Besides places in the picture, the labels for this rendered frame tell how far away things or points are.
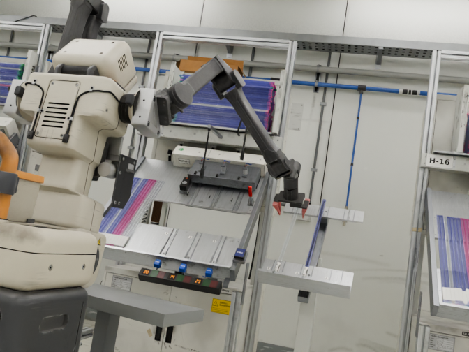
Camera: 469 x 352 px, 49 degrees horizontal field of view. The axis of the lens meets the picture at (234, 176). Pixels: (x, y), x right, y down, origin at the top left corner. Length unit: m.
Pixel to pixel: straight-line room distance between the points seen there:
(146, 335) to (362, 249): 2.00
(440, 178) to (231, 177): 1.04
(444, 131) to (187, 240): 1.40
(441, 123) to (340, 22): 1.83
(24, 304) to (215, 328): 1.46
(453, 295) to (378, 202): 2.00
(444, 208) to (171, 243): 1.23
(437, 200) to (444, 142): 0.37
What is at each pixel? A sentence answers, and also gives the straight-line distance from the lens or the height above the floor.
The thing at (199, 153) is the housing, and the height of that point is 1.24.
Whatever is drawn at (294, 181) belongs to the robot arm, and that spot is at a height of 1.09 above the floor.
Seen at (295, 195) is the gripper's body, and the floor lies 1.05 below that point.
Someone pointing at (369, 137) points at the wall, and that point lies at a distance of 4.10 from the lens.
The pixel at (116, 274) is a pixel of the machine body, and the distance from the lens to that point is 2.59.
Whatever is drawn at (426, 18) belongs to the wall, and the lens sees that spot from 4.44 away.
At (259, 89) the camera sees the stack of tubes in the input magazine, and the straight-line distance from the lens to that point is 2.65.
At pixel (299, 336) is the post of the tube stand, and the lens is 2.17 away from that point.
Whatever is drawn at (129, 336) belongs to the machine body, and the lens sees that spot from 2.58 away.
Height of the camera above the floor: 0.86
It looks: 7 degrees up
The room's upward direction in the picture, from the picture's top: 9 degrees clockwise
